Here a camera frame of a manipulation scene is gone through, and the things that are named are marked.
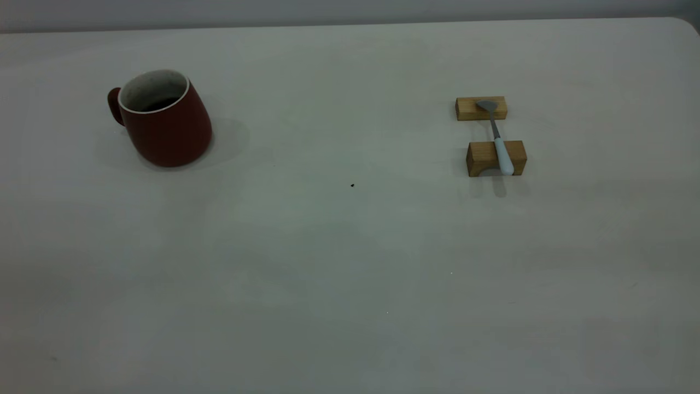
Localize red ceramic mug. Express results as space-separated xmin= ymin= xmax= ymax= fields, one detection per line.
xmin=107 ymin=69 xmax=213 ymax=168

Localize metal spoon with white handle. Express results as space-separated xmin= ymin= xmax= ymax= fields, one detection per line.
xmin=475 ymin=99 xmax=515 ymax=176

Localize arched wooden block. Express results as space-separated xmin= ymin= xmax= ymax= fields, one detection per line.
xmin=466 ymin=141 xmax=528 ymax=177

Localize flat rectangular wooden block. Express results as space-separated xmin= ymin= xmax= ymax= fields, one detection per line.
xmin=456 ymin=96 xmax=508 ymax=121

